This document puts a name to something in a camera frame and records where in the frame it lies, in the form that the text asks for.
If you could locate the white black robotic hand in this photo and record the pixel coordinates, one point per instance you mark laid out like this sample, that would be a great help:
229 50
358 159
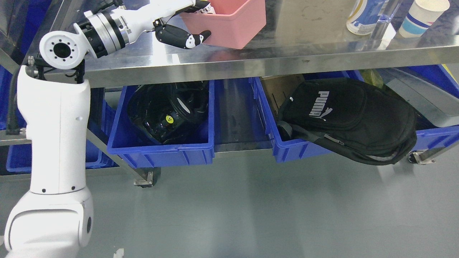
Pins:
154 17

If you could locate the blue bin with helmet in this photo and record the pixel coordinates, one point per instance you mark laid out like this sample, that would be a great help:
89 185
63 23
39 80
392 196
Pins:
132 146

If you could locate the stainless steel table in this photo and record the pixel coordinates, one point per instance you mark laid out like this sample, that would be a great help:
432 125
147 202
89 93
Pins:
300 36

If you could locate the blue bin far left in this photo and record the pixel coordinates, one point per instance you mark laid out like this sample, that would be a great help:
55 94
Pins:
19 157

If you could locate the pink plastic storage box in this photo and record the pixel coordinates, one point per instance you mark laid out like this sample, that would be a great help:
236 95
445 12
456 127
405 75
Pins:
233 25

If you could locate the cardboard piece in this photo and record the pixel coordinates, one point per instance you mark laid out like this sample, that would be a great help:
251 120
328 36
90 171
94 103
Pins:
278 88

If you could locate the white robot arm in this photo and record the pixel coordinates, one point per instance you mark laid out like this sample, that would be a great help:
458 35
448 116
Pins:
55 217

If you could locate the black Puma backpack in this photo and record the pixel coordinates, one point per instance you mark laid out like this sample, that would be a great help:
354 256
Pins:
351 118

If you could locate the white blue bottle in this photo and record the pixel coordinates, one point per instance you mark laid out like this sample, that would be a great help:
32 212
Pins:
364 16

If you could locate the striped paper cup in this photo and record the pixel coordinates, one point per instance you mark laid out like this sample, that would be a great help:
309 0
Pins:
421 15

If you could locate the black helmet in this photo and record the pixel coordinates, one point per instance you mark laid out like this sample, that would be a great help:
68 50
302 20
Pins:
168 113

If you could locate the blue bin with backpack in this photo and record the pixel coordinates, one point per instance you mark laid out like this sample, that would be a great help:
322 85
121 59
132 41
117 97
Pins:
430 139

